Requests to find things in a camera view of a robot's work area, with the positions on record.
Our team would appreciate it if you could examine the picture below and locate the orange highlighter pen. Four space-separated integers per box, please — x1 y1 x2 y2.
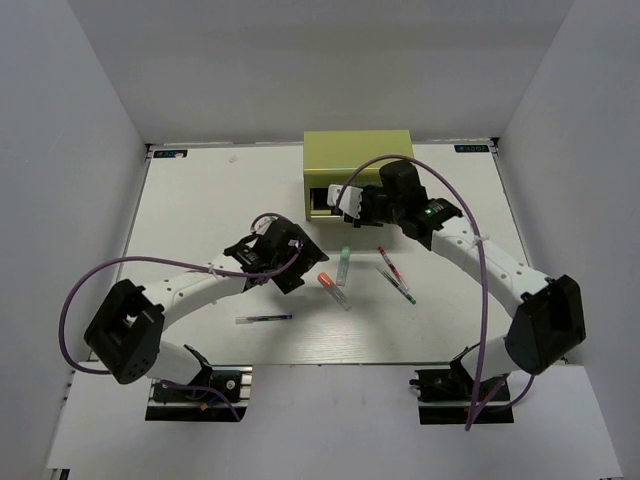
317 272 351 311

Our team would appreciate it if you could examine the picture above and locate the green metal drawer toolbox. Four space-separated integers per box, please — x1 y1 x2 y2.
303 130 413 222

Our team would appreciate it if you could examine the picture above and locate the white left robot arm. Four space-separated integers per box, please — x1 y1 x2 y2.
84 218 329 399

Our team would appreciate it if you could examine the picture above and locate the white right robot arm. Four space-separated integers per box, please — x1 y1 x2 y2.
327 156 586 399

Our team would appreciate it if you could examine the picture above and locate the red pen refill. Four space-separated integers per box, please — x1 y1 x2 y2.
377 246 409 292

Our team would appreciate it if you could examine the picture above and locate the green highlighter pen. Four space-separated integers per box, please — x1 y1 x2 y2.
336 245 351 286

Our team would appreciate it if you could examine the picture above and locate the purple pen refill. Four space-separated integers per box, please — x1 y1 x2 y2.
235 314 293 325

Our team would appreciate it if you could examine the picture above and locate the black logo sticker right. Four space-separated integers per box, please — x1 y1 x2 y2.
454 144 490 153

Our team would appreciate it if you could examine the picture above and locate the black logo sticker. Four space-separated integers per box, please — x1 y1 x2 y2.
454 144 490 153
153 149 188 159

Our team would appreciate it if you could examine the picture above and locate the green pen refill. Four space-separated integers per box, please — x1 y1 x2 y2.
375 265 416 305

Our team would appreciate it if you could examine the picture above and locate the black logo sticker left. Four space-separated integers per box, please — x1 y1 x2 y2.
153 149 188 159

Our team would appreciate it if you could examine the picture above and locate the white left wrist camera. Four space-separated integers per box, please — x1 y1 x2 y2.
250 213 274 235

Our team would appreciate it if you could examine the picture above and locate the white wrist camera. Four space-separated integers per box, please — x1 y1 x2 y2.
250 213 274 235
327 184 363 219

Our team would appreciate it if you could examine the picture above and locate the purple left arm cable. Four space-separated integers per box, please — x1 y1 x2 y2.
59 212 304 422

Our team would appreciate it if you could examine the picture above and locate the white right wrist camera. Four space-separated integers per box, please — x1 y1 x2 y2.
327 184 363 219

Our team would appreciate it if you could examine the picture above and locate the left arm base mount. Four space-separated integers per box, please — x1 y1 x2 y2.
145 366 253 423

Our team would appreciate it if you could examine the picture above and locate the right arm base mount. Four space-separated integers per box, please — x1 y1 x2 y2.
409 368 514 426

